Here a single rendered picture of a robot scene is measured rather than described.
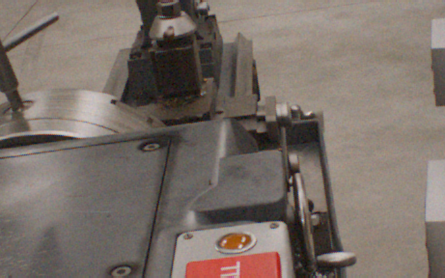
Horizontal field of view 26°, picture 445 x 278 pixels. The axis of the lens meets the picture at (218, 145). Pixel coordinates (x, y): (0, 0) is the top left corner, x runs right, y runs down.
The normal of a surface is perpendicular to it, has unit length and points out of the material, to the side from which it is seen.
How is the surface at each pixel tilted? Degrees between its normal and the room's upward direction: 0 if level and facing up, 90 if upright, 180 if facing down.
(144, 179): 0
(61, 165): 0
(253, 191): 0
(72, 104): 13
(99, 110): 25
